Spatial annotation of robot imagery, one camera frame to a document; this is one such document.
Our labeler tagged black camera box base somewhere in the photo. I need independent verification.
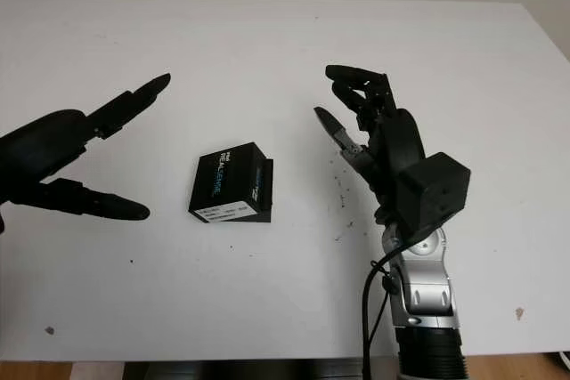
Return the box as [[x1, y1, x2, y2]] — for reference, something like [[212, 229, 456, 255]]
[[205, 158, 274, 224]]

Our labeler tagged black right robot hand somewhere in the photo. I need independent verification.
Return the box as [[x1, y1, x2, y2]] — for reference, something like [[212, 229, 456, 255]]
[[313, 64, 427, 226]]

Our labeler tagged black RealSense box lid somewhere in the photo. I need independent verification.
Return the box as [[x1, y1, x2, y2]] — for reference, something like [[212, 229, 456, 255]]
[[187, 141, 267, 224]]

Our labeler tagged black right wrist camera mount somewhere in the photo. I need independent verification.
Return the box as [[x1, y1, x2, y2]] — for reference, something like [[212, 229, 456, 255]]
[[397, 152, 472, 239]]

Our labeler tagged dark robot torso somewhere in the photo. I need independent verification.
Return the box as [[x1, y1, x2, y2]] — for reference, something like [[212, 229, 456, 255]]
[[122, 356, 402, 380]]

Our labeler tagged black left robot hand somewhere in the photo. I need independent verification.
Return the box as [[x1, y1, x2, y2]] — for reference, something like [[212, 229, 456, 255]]
[[0, 72, 151, 235]]

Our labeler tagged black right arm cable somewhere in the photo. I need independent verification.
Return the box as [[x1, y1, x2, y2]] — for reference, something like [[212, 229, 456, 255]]
[[361, 230, 406, 380]]

